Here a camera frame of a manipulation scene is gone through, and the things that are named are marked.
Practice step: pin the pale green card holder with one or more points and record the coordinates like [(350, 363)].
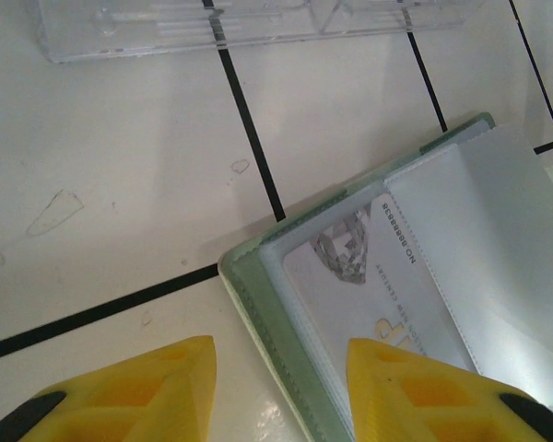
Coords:
[(488, 239)]

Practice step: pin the silver card number ending 38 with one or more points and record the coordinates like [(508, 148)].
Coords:
[(350, 299)]

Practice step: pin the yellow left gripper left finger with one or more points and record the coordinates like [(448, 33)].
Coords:
[(143, 400)]

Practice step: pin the clear plastic bag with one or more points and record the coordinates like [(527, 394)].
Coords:
[(258, 23)]

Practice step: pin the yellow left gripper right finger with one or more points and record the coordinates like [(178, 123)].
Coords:
[(419, 405)]

